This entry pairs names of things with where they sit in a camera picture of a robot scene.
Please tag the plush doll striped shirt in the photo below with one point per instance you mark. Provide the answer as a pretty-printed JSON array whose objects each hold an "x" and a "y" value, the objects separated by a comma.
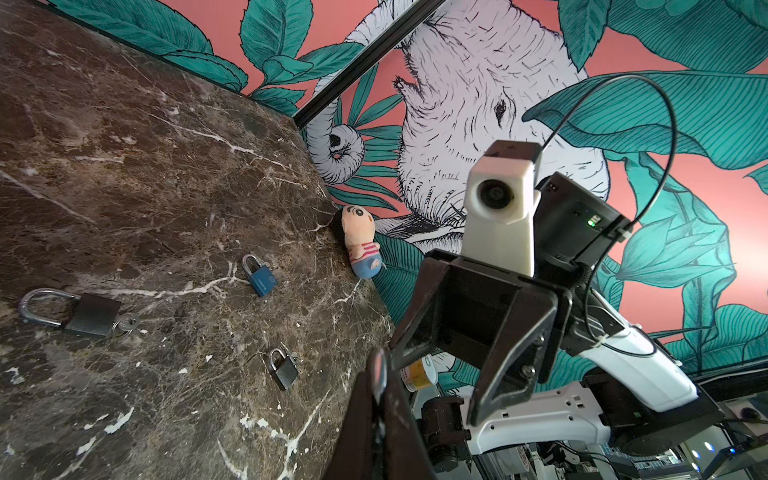
[{"x": 357, "y": 230}]

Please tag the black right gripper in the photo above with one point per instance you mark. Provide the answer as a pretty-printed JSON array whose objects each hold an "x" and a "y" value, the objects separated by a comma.
[{"x": 506, "y": 324}]

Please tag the black right corner frame post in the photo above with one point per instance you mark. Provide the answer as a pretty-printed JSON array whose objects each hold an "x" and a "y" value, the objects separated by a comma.
[{"x": 402, "y": 26}]

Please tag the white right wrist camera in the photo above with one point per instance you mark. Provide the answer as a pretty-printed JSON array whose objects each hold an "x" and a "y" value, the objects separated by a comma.
[{"x": 500, "y": 202}]

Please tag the blue padlock silver shackle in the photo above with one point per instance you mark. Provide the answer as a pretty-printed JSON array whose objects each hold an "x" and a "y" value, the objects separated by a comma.
[{"x": 258, "y": 274}]

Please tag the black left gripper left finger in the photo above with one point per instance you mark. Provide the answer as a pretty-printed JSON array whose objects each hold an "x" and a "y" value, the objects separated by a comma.
[{"x": 352, "y": 458}]

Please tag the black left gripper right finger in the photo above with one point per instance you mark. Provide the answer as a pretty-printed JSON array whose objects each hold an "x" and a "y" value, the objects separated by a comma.
[{"x": 404, "y": 454}]

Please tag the small black padlock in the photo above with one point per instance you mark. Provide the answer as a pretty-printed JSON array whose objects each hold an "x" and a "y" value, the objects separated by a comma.
[
  {"x": 282, "y": 367},
  {"x": 92, "y": 316}
]

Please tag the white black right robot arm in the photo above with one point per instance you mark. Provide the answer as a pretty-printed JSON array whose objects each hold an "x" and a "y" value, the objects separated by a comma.
[{"x": 556, "y": 360}]

